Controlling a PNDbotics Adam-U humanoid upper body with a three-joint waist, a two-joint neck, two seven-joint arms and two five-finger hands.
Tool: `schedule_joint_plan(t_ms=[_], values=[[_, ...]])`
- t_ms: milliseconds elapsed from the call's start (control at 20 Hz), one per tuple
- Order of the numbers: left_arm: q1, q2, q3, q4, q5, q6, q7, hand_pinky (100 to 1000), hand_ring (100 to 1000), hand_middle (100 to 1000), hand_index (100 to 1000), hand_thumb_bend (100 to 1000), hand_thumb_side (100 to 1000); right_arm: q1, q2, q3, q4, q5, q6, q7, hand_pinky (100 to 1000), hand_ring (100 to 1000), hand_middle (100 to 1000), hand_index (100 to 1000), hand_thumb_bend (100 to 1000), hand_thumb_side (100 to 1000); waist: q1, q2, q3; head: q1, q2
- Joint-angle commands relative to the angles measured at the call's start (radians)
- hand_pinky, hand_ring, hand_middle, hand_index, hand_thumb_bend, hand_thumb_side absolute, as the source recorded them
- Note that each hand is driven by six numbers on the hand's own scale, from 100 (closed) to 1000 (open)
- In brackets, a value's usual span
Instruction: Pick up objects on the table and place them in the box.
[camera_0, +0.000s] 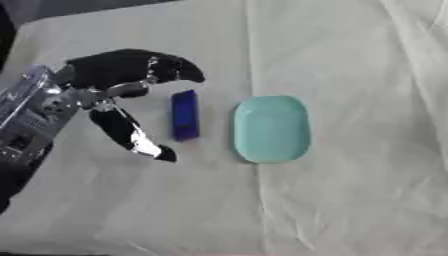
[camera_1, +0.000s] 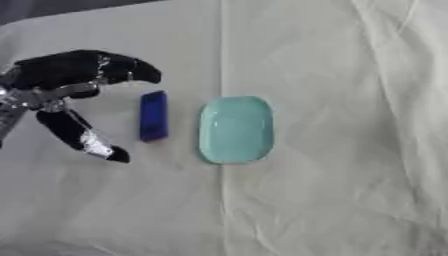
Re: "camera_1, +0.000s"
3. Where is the blue rectangular block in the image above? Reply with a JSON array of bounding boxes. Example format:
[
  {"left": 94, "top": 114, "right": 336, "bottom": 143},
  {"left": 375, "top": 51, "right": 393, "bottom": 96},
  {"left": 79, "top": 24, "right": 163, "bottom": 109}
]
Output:
[{"left": 138, "top": 90, "right": 170, "bottom": 142}]

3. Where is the teal oval tray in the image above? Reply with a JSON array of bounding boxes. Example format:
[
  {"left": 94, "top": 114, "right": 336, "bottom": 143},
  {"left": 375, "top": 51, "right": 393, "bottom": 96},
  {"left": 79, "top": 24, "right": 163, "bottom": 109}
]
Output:
[{"left": 196, "top": 95, "right": 277, "bottom": 165}]

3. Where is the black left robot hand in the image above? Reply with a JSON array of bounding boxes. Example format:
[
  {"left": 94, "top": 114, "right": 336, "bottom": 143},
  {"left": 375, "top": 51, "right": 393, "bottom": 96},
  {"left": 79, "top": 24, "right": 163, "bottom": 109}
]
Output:
[{"left": 8, "top": 49, "right": 163, "bottom": 164}]

